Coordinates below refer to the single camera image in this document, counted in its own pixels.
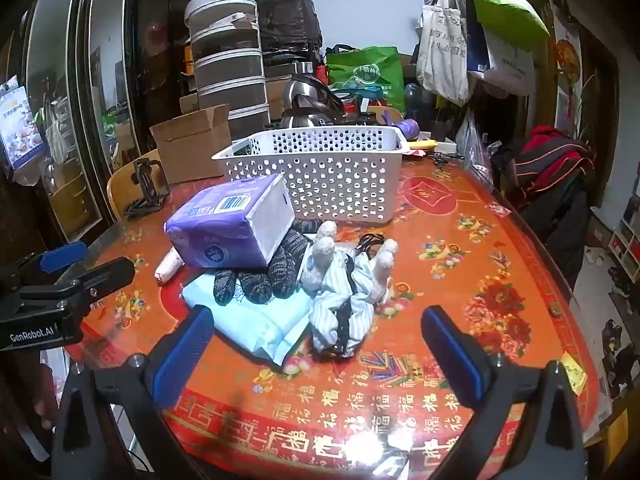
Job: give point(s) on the open cardboard box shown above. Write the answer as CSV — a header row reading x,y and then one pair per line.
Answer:
x,y
192,152

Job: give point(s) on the dark grey knit sock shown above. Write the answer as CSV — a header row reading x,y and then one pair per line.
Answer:
x,y
256,287
290,260
226,287

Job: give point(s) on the bright green hanging bag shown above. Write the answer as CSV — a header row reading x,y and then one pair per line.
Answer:
x,y
505,5

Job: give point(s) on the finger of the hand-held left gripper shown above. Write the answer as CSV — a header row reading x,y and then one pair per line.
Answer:
x,y
62,256
102,275

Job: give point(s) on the white canvas tote bag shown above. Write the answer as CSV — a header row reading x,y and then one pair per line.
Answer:
x,y
442,50

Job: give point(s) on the green shopping bag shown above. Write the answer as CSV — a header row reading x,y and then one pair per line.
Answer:
x,y
370,72

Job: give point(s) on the clear plastic bag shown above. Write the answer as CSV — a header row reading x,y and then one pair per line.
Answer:
x,y
472,142

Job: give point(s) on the white fuzzy sock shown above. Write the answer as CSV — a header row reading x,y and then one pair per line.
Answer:
x,y
326,229
382,275
391,246
319,262

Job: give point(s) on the purple tissue pack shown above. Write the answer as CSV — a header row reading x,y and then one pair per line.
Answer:
x,y
220,232

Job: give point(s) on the blue white striped cloth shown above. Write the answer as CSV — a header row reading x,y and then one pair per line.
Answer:
x,y
335,315

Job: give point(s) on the purple toy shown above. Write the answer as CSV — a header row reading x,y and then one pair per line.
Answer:
x,y
407,127

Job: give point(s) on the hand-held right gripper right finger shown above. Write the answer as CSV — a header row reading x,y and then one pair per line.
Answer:
x,y
454,355

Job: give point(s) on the stainless steel kettle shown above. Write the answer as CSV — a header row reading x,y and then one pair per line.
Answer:
x,y
307,97

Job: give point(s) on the mirrored wardrobe door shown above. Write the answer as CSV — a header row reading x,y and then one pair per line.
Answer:
x,y
60,110

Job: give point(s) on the red and black jacket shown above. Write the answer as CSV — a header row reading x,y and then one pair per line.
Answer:
x,y
550,160

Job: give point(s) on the grey plastic drawer tower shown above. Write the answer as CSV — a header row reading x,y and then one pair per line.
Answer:
x,y
227,70

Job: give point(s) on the red wall decoration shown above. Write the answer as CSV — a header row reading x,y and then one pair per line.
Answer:
x,y
567,57

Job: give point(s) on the white perforated plastic basket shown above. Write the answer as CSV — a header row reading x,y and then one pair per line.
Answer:
x,y
340,180

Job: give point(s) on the white and blue hanging bag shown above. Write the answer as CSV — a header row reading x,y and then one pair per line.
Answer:
x,y
510,67

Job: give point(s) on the black bag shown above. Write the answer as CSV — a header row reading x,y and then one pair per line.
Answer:
x,y
290,20

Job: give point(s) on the white cubby shelf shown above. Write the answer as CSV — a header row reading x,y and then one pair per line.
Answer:
x,y
625,245

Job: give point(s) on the black clamp on table edge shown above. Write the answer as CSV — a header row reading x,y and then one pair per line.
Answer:
x,y
150,180

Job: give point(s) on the hanging wall calendar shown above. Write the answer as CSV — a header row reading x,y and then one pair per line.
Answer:
x,y
20,125

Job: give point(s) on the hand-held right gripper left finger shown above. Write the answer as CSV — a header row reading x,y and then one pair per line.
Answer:
x,y
181,357

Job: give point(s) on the yellow wooden chair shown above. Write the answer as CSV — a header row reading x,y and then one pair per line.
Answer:
x,y
117,190

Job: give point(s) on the light blue wet wipes pack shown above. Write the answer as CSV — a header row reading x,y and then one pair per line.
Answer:
x,y
250,327

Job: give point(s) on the white rolled packet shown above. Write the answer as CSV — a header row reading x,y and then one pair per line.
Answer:
x,y
168,266

